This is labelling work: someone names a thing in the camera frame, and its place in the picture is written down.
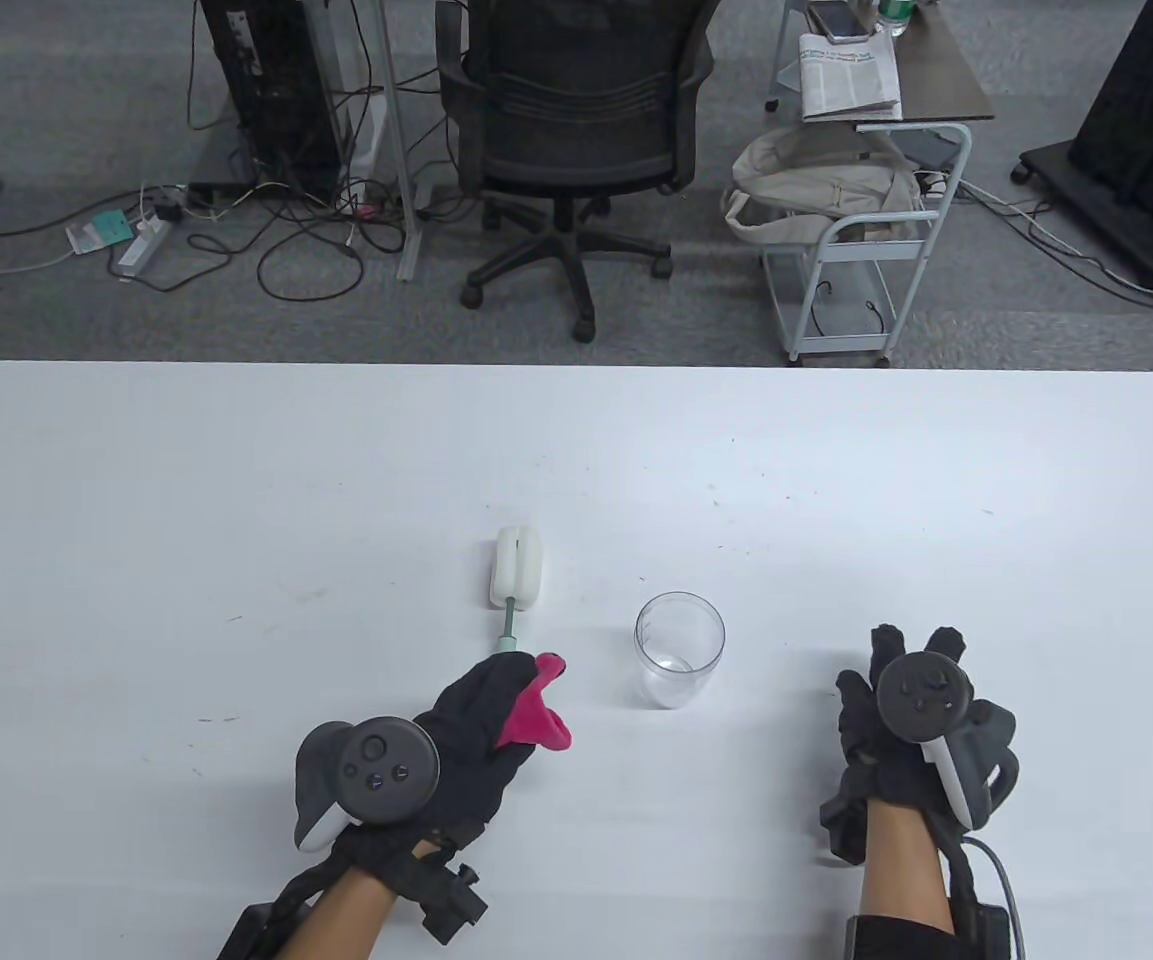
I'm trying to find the black computer tower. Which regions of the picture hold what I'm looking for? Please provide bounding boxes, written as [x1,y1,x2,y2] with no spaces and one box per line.
[198,0,352,201]

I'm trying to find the grey tracking controller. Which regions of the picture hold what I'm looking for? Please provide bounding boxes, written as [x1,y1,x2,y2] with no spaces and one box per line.
[294,718,440,853]
[876,650,1020,831]

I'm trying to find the grey glove cable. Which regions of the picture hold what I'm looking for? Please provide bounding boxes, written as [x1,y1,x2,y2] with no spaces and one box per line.
[966,838,1027,960]

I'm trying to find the black wrist sensor box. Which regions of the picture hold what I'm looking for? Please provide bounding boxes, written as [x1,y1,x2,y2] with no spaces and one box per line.
[216,870,337,960]
[846,900,1022,960]

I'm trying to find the brown side table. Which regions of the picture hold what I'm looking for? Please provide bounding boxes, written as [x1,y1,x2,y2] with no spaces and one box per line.
[771,0,997,126]

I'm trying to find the person's left hand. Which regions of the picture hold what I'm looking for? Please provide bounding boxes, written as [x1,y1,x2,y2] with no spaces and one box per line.
[331,655,542,876]

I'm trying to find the beige bag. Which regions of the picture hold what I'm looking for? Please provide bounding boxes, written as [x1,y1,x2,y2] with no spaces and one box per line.
[721,125,922,249]

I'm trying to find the clear shaker cup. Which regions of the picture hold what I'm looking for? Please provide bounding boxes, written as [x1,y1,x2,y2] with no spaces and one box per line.
[634,592,727,711]

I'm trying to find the white desk leg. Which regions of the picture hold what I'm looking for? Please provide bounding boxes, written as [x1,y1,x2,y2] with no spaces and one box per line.
[371,0,427,283]

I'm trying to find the black wheeled stand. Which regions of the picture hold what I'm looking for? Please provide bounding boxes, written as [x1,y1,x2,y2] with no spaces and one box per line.
[1011,0,1153,293]

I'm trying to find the person's right forearm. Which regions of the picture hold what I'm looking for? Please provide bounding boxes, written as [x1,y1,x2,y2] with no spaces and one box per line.
[856,800,952,921]

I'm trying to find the white power strip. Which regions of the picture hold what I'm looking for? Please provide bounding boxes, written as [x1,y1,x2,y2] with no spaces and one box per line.
[116,215,174,279]

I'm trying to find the pink cloth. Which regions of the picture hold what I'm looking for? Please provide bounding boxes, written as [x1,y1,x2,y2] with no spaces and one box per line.
[494,653,573,753]

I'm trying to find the smartphone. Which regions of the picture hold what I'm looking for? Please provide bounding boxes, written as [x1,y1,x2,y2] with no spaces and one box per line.
[808,0,874,43]

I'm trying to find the white metal cart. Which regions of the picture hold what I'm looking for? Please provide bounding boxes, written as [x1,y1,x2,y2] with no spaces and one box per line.
[761,122,974,368]

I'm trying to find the teal label power adapter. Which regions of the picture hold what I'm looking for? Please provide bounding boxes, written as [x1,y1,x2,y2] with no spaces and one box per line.
[66,208,132,256]

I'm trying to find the tangle of black cables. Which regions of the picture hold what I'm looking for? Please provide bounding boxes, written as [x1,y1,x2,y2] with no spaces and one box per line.
[181,90,457,301]

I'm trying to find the person's left forearm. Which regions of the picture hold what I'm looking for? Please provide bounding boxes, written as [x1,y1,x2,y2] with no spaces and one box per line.
[281,840,437,960]

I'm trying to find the white sponge cup brush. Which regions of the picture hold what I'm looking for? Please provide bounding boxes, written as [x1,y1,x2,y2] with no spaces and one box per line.
[491,527,547,661]

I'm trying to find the person's right hand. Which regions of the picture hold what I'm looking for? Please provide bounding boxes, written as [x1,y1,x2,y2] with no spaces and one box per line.
[836,625,967,811]

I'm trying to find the black office chair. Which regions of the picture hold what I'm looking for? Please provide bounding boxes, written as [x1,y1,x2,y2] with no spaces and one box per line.
[436,0,719,343]

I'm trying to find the folded newspaper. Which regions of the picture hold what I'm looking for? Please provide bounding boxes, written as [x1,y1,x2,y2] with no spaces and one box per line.
[798,32,905,123]

